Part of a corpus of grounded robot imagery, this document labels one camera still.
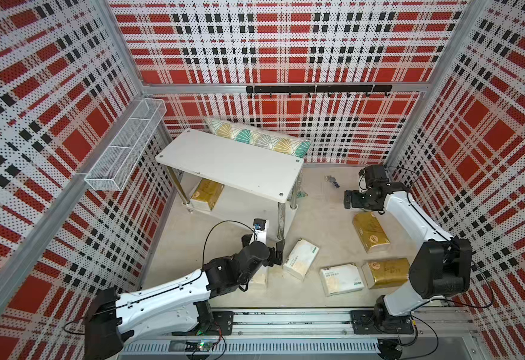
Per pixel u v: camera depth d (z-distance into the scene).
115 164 0.71
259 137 0.81
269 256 0.55
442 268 0.44
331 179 1.14
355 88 0.89
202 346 0.69
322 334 0.73
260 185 0.69
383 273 0.77
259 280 0.78
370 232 0.88
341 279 0.79
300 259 0.82
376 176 0.68
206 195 0.92
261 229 0.63
